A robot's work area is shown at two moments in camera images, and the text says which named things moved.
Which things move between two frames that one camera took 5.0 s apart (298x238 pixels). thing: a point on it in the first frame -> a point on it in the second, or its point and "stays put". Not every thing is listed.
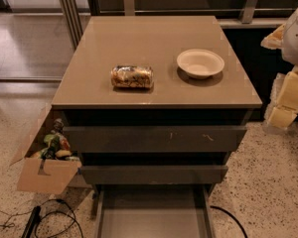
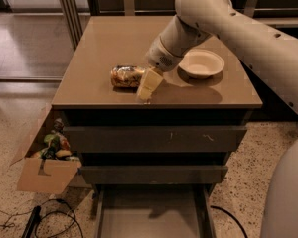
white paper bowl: [201, 63] stays put
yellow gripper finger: [292, 99] -> [161, 59]
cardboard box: [37, 174] stays put
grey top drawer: [158, 139] stays put
